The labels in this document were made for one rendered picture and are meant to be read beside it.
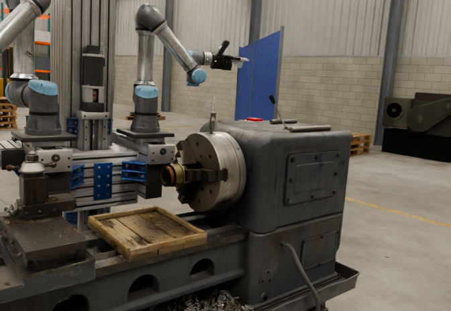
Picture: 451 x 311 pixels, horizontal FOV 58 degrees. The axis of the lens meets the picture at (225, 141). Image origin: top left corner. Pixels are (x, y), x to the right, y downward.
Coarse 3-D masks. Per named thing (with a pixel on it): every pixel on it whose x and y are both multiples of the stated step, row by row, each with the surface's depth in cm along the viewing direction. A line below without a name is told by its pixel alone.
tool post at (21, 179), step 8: (24, 176) 125; (32, 176) 126; (40, 176) 128; (24, 184) 124; (32, 184) 125; (40, 184) 126; (48, 184) 129; (24, 192) 125; (32, 192) 126; (40, 192) 127; (48, 192) 129; (24, 200) 125; (32, 200) 126; (40, 200) 127
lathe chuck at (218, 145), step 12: (204, 132) 158; (216, 132) 161; (192, 144) 160; (204, 144) 154; (216, 144) 151; (228, 144) 154; (204, 156) 154; (216, 156) 148; (228, 156) 150; (192, 168) 163; (204, 168) 155; (216, 168) 149; (228, 168) 149; (228, 180) 149; (204, 192) 155; (216, 192) 149; (228, 192) 151; (192, 204) 162; (204, 204) 156; (216, 204) 152; (228, 204) 157
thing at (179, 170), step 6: (162, 168) 150; (168, 168) 149; (174, 168) 149; (180, 168) 150; (186, 168) 153; (162, 174) 152; (168, 174) 147; (174, 174) 149; (180, 174) 149; (162, 180) 152; (168, 180) 147; (174, 180) 149; (180, 180) 150; (168, 186) 149; (174, 186) 151; (180, 186) 152
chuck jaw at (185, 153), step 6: (186, 138) 164; (180, 144) 160; (186, 144) 161; (180, 150) 157; (186, 150) 159; (180, 156) 156; (186, 156) 158; (192, 156) 159; (174, 162) 156; (180, 162) 155; (186, 162) 156; (192, 162) 158; (198, 162) 160
